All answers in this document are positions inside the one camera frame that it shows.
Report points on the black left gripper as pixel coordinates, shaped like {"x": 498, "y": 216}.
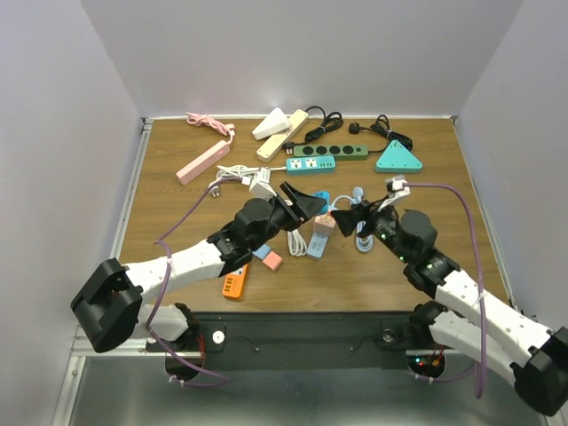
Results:
{"x": 304, "y": 207}

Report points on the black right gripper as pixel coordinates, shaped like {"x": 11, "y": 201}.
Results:
{"x": 347, "y": 218}

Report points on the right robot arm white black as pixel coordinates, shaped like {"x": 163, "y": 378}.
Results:
{"x": 529, "y": 355}

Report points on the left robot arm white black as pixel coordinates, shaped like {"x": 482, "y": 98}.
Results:
{"x": 113, "y": 304}

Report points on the pink cube adapter with deer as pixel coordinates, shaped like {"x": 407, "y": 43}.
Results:
{"x": 324, "y": 225}

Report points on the light blue power strip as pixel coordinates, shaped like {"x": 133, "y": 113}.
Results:
{"x": 317, "y": 245}

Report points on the teal power strip with USB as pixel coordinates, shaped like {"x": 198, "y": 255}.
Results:
{"x": 298, "y": 166}

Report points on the dark green power strip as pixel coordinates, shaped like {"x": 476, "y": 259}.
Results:
{"x": 339, "y": 152}

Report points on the light blue cube adapter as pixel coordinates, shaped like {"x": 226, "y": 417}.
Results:
{"x": 262, "y": 252}

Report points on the cream power strip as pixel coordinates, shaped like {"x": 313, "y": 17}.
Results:
{"x": 275, "y": 142}

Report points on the teal triangular power socket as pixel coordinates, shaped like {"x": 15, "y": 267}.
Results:
{"x": 397, "y": 159}

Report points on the white triangular power socket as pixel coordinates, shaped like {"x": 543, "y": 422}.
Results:
{"x": 276, "y": 121}

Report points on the orange power strip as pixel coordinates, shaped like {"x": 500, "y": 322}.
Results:
{"x": 234, "y": 283}

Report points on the pink power strip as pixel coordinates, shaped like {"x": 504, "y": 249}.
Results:
{"x": 194, "y": 168}

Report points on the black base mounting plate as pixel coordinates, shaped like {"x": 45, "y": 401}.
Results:
{"x": 231, "y": 341}

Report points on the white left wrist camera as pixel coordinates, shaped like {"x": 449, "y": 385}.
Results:
{"x": 259, "y": 185}

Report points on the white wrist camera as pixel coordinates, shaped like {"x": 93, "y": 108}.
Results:
{"x": 397, "y": 189}
{"x": 259, "y": 185}

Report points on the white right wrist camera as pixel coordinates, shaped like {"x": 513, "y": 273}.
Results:
{"x": 397, "y": 189}

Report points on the aluminium rail frame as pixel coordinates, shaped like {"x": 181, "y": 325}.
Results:
{"x": 130, "y": 388}

